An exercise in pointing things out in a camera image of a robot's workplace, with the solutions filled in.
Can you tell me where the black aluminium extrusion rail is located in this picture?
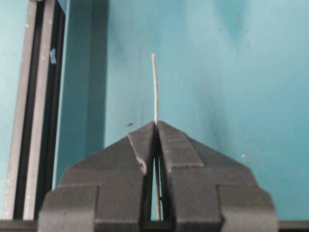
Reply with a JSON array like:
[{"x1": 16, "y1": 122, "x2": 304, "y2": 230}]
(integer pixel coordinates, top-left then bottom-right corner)
[{"x1": 3, "y1": 0, "x2": 66, "y2": 220}]

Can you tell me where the thin white wire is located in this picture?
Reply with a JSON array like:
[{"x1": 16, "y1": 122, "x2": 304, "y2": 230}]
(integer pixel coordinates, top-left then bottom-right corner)
[{"x1": 151, "y1": 53, "x2": 164, "y2": 221}]

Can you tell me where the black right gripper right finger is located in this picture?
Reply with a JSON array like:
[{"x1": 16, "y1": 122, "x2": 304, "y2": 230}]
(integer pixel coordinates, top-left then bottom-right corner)
[{"x1": 158, "y1": 121, "x2": 278, "y2": 232}]

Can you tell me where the blue tape piece on rail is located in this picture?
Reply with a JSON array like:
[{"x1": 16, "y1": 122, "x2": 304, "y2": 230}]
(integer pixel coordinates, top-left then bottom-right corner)
[{"x1": 49, "y1": 48, "x2": 56, "y2": 65}]

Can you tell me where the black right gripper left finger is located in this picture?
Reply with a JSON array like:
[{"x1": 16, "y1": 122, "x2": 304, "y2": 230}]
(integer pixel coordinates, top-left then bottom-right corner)
[{"x1": 38, "y1": 122, "x2": 155, "y2": 232}]

